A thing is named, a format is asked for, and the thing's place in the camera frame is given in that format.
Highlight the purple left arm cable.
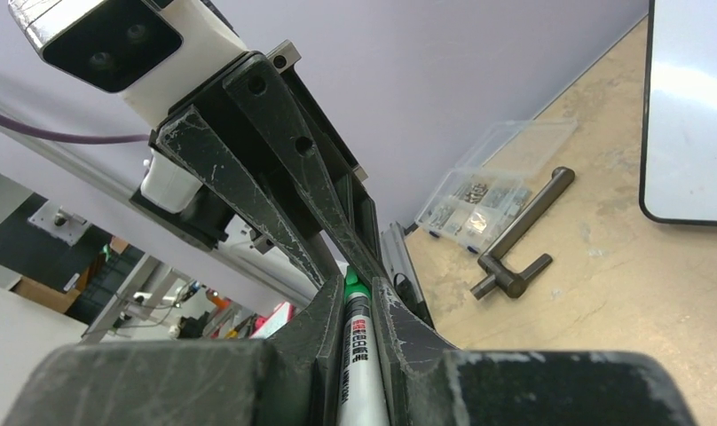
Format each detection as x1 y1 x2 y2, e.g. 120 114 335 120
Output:
0 104 152 146

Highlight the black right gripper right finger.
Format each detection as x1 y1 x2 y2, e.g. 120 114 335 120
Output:
372 278 696 425

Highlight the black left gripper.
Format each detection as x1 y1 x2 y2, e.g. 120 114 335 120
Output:
150 41 385 288

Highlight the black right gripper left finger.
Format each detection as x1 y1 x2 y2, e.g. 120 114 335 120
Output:
4 275 343 425

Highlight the dark metal T-handle tool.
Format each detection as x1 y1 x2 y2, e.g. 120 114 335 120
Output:
470 166 576 300

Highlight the white whiteboard black frame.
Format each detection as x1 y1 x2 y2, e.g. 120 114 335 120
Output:
639 1 717 226

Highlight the clear plastic screw box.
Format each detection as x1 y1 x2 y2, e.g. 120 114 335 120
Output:
415 118 578 254

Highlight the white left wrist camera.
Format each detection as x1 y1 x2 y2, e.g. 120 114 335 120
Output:
6 0 249 214

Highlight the white marker pen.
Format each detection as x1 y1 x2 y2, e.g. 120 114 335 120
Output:
336 266 390 426

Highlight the aluminium frame rail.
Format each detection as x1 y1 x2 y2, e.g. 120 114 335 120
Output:
380 222 435 329

